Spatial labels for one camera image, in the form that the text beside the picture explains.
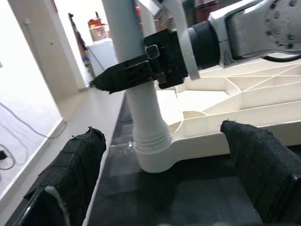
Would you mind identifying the thin black adapter cable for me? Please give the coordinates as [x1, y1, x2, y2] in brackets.
[0, 143, 30, 170]

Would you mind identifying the thin grey wall cable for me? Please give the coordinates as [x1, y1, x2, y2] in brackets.
[0, 103, 68, 139]

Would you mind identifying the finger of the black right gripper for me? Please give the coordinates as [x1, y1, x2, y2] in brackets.
[90, 58, 154, 95]

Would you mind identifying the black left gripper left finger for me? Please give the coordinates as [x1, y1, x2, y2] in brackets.
[6, 128, 109, 226]

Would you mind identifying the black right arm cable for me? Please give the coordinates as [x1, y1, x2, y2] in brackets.
[263, 54, 301, 62]

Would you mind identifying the black tablecloth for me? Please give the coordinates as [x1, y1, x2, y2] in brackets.
[82, 89, 301, 226]

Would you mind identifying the cream plastic table top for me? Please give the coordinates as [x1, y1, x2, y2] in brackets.
[136, 62, 301, 174]

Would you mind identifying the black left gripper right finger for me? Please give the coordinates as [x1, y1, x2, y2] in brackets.
[220, 121, 301, 226]

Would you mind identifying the white appliance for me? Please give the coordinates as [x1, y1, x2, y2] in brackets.
[87, 39, 118, 76]

